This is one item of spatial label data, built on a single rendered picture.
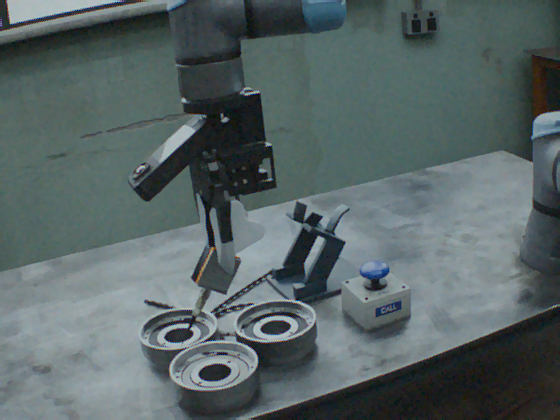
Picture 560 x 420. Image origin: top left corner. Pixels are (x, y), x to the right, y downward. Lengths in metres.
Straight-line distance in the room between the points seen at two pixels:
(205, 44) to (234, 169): 0.15
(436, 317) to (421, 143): 1.98
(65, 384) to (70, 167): 1.58
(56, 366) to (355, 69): 1.96
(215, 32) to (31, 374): 0.52
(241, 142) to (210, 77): 0.09
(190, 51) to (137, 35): 1.64
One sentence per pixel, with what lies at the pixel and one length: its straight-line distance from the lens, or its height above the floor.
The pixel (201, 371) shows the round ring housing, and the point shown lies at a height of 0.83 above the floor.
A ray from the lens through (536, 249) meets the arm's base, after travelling 1.10.
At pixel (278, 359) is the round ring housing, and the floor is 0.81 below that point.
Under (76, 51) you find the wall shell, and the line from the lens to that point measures 2.39.
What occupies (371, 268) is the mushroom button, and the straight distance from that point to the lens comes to 0.95.
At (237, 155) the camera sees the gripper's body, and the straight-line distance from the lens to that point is 0.81.
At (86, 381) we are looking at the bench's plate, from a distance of 0.94.
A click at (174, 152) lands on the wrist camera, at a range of 0.80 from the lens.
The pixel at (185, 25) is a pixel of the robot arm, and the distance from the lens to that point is 0.78.
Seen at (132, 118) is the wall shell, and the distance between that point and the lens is 2.46.
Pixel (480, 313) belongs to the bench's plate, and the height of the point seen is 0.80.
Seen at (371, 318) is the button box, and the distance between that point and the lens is 0.95.
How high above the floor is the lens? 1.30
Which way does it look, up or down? 22 degrees down
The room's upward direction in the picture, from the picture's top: 6 degrees counter-clockwise
